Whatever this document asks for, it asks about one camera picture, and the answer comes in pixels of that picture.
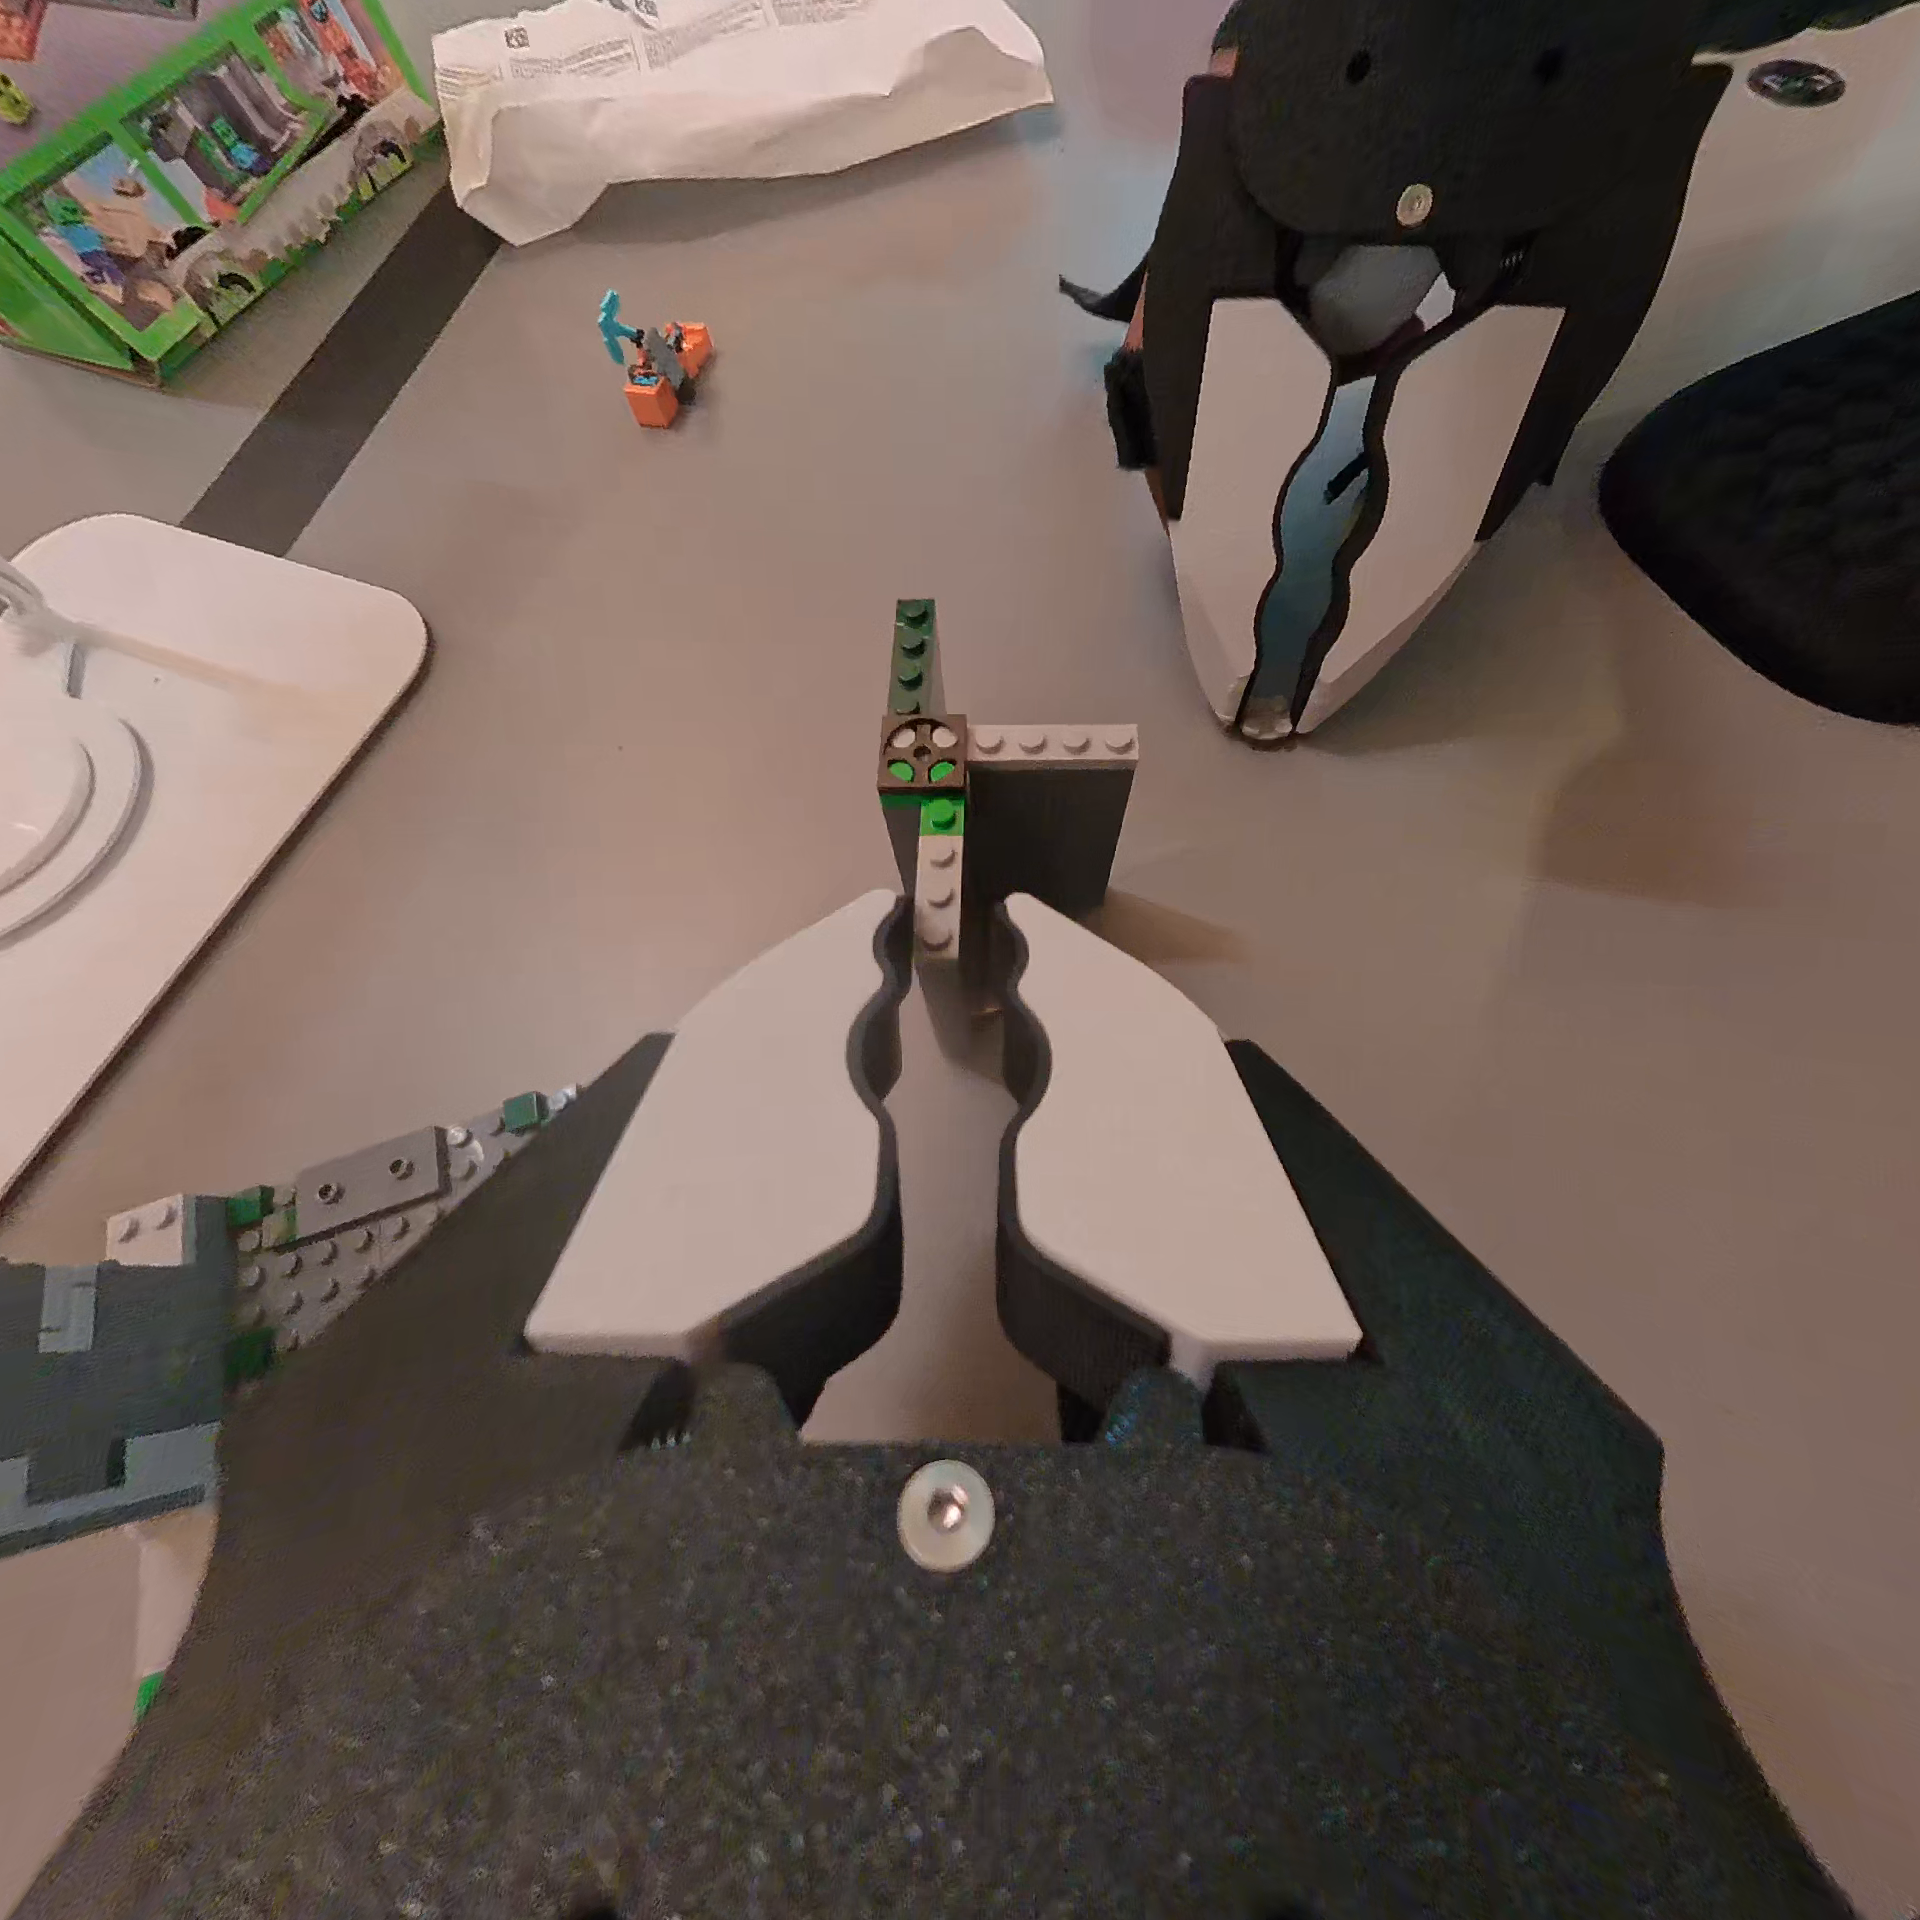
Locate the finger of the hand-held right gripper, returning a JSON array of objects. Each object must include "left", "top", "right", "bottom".
[
  {"left": 1285, "top": 302, "right": 1564, "bottom": 744},
  {"left": 1169, "top": 291, "right": 1353, "bottom": 744}
]

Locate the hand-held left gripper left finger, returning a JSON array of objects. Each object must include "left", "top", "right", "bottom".
[{"left": 524, "top": 888, "right": 909, "bottom": 1422}]

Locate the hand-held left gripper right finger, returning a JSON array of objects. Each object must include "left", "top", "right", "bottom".
[{"left": 992, "top": 891, "right": 1367, "bottom": 1430}]

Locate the dark grey toy brick assembly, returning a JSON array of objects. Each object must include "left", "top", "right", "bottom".
[{"left": 878, "top": 598, "right": 1144, "bottom": 1038}]

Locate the black mesh chair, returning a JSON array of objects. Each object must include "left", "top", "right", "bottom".
[{"left": 1598, "top": 291, "right": 1920, "bottom": 729}]

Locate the orange toy brick figure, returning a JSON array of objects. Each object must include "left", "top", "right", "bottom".
[{"left": 600, "top": 286, "right": 719, "bottom": 433}]

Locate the grey toy brick build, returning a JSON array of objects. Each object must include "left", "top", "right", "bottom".
[{"left": 0, "top": 1084, "right": 583, "bottom": 1728}]

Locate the white paper bag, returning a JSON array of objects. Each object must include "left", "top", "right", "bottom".
[{"left": 432, "top": 0, "right": 1055, "bottom": 247}]

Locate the green toy box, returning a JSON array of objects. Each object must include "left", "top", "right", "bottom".
[{"left": 0, "top": 0, "right": 443, "bottom": 394}]

